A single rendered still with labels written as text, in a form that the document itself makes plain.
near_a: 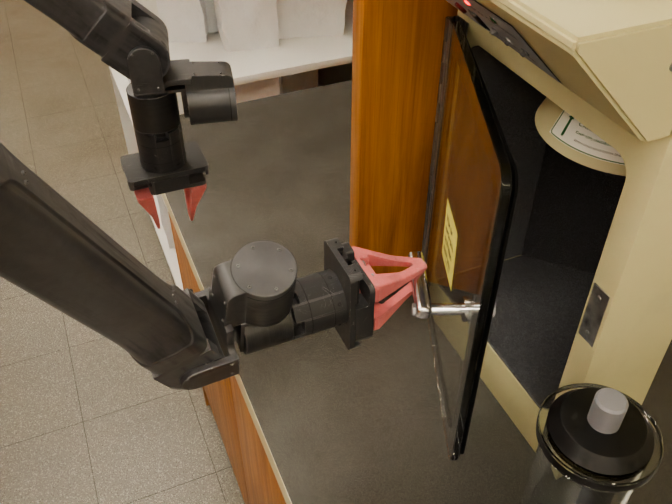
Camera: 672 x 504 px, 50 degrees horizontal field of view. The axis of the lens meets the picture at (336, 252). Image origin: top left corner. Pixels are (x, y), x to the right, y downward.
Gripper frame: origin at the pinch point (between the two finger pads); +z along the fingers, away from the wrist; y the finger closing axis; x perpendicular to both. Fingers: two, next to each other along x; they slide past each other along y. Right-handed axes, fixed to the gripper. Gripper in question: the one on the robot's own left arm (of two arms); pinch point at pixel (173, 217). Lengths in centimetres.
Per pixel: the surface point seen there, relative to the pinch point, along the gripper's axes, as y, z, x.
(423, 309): 17.3, -10.5, -37.6
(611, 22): 25, -41, -44
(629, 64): 26, -38, -46
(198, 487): -2, 110, 29
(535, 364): 36, 8, -35
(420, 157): 32.7, -6.8, -8.7
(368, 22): 24.1, -27.0, -8.8
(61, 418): -33, 110, 66
